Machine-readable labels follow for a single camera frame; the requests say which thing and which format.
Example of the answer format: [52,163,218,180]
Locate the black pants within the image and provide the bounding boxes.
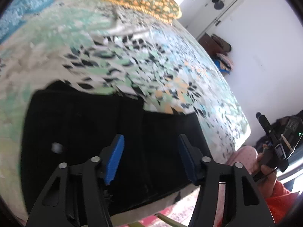
[20,81,211,215]

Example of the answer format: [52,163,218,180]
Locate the person right hand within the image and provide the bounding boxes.
[252,144,277,198]

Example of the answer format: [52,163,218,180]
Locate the red fuzzy sleeve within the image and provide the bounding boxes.
[265,181,299,224]

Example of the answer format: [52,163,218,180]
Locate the patterned red floor rug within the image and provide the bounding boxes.
[127,213,186,227]

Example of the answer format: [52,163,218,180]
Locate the brown bag on cabinet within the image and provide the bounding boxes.
[211,34,232,53]

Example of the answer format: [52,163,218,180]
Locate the dark brown wooden cabinet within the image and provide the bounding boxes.
[198,33,227,58]

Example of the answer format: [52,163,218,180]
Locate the white room door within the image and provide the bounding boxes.
[186,0,244,40]

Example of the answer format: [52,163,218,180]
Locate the floral bed sheet mattress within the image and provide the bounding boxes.
[1,0,251,226]

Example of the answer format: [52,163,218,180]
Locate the black hat on door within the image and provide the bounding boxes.
[212,0,225,10]

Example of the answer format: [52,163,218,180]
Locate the teal patterned pillow far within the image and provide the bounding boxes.
[1,0,54,43]

